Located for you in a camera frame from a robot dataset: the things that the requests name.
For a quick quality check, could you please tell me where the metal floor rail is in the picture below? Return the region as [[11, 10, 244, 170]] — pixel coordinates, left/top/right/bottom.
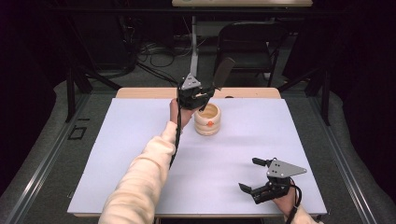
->
[[307, 92, 379, 224], [4, 92, 92, 224]]

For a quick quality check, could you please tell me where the right hand-held gripper black cable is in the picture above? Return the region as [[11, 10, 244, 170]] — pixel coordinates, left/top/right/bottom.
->
[[284, 178, 303, 224]]

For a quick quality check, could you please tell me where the left hand-held gripper black cable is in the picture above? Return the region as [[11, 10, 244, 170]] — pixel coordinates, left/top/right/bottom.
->
[[168, 90, 183, 170]]

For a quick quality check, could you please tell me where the white metal desk leg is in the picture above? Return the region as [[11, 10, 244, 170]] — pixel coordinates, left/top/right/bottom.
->
[[189, 14, 201, 78]]

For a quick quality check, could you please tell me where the floor cables bundle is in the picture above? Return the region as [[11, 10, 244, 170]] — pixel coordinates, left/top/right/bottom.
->
[[134, 38, 194, 87]]

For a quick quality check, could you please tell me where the hand-held gripper black cable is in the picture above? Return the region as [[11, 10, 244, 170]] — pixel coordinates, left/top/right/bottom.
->
[[284, 178, 303, 224], [168, 90, 183, 170]]

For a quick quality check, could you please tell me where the white table mat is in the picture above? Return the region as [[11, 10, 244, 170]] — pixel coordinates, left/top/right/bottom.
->
[[66, 97, 328, 216]]

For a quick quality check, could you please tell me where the person's right hand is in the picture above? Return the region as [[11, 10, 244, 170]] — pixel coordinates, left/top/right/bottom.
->
[[272, 181, 301, 217]]

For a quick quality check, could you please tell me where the person's left hand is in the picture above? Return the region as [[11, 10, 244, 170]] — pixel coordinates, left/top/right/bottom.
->
[[169, 98, 200, 129]]

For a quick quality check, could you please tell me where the wooden table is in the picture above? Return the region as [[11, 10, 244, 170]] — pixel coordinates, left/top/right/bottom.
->
[[73, 87, 322, 218]]

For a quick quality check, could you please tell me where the black folding chair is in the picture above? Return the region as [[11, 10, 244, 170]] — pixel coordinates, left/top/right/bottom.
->
[[214, 21, 289, 88]]

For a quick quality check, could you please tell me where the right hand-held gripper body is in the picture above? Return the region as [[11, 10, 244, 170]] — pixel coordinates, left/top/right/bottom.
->
[[249, 158, 308, 205]]

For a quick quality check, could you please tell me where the cream ringed duck cup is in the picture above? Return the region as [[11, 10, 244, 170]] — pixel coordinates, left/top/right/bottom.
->
[[193, 103, 222, 137]]

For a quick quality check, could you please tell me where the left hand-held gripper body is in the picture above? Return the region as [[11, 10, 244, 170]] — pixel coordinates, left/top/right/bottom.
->
[[177, 72, 209, 110]]

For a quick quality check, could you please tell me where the black metal stand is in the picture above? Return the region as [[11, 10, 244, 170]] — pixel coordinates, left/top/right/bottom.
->
[[64, 60, 123, 123], [277, 65, 332, 127]]

